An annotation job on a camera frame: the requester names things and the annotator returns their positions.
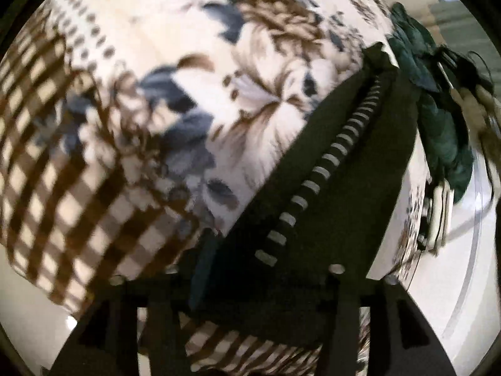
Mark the black cable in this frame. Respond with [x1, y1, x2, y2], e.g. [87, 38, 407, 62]
[434, 44, 496, 95]

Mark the black white striped garment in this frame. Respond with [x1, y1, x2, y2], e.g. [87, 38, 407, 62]
[186, 43, 417, 350]

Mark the floral cream bed blanket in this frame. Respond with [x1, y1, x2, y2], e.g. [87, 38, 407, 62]
[0, 0, 436, 376]

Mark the dark green fleece blanket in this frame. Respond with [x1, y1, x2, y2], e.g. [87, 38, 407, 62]
[388, 3, 494, 202]

